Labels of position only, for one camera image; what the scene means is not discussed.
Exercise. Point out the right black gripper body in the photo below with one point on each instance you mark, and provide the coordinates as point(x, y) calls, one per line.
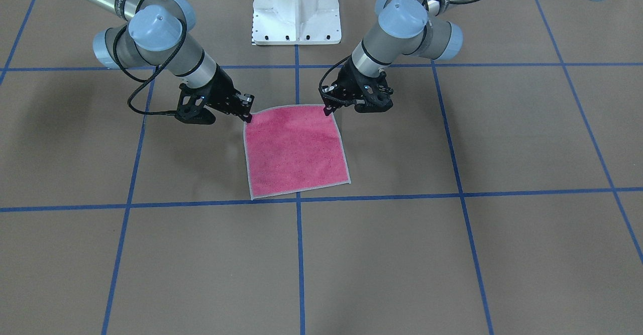
point(222, 90)

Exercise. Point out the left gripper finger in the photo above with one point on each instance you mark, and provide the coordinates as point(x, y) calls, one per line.
point(328, 109)

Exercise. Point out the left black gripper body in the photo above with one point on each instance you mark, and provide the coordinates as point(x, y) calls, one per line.
point(351, 80)

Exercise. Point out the pink towel grey trim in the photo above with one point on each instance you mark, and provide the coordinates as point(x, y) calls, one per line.
point(293, 148)

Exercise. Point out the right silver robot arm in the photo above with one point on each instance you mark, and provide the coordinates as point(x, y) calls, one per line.
point(156, 37)

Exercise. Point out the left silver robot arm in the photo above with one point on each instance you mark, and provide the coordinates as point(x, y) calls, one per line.
point(402, 27)

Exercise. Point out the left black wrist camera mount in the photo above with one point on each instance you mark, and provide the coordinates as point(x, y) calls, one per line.
point(375, 96)

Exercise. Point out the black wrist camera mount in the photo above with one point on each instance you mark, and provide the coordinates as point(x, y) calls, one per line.
point(375, 96)
point(191, 106)

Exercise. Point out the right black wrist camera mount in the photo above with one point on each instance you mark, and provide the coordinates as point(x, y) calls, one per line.
point(191, 106)

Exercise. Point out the white pedestal column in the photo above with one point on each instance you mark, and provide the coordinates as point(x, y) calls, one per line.
point(296, 22)

